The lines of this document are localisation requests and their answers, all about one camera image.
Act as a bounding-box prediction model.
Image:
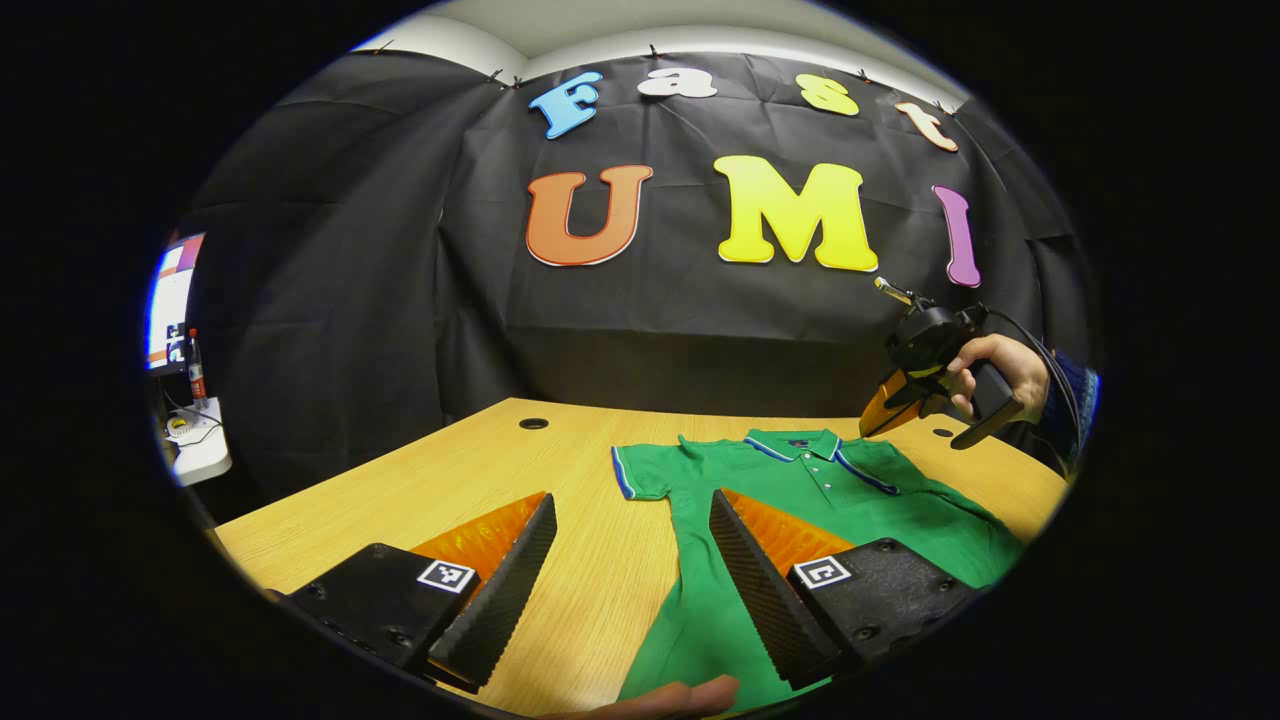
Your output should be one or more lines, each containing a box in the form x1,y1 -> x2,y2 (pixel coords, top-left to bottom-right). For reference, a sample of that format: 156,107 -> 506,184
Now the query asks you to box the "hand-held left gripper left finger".
270,492 -> 558,693

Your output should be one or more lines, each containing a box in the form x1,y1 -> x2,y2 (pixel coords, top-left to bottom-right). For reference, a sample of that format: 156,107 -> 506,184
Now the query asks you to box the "white box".
163,397 -> 234,488

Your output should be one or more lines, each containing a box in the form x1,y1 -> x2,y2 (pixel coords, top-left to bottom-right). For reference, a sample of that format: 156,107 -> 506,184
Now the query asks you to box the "computer monitor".
147,232 -> 207,373

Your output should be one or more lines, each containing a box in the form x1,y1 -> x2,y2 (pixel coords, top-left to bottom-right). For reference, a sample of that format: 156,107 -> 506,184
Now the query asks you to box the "green T-shirt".
610,428 -> 1026,713

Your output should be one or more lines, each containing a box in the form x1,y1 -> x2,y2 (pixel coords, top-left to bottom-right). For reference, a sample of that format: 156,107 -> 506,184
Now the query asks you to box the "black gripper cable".
983,305 -> 1083,451

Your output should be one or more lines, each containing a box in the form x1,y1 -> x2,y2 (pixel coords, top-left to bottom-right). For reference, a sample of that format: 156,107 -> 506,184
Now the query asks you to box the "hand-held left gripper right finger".
709,488 -> 986,691

